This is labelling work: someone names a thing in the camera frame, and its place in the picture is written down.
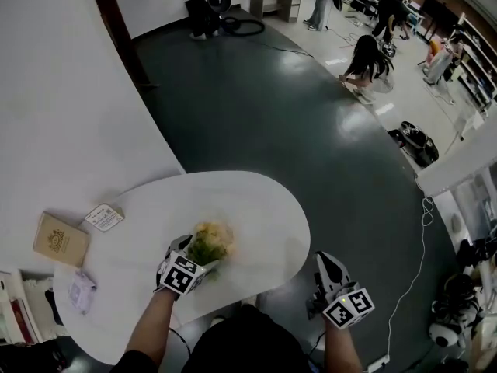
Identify black television screen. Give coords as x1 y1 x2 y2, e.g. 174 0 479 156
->
421 0 461 30

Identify white shelf rack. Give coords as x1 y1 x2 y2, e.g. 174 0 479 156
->
450 12 497 108

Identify tan gold-crest booklet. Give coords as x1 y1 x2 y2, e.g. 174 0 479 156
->
33 211 91 268

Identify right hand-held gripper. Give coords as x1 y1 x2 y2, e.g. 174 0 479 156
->
305 252 376 330

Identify person's right forearm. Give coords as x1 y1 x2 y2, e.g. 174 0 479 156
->
324 322 364 373

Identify person's left forearm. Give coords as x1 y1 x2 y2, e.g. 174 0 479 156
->
110 291 178 373

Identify white power strip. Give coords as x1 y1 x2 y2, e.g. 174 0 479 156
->
367 355 391 373

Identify dark brown wooden panel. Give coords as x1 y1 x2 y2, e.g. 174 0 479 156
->
92 0 151 89

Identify black bag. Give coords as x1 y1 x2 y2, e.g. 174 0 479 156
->
388 120 440 169

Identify person's black shirt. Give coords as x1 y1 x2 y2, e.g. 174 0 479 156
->
182 305 311 373

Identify pale yellow flowers bunch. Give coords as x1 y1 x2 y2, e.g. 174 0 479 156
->
188 220 238 272

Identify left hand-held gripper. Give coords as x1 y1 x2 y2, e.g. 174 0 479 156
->
153 234 223 301

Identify ornate white dressing table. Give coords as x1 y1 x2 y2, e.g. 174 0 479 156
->
0 270 67 345

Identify black coiled hose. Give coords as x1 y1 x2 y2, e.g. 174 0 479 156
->
221 16 266 37

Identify white floor cable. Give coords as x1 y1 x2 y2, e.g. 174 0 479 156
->
387 196 435 361

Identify purple tissue packet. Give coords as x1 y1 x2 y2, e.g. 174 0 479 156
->
68 269 97 315

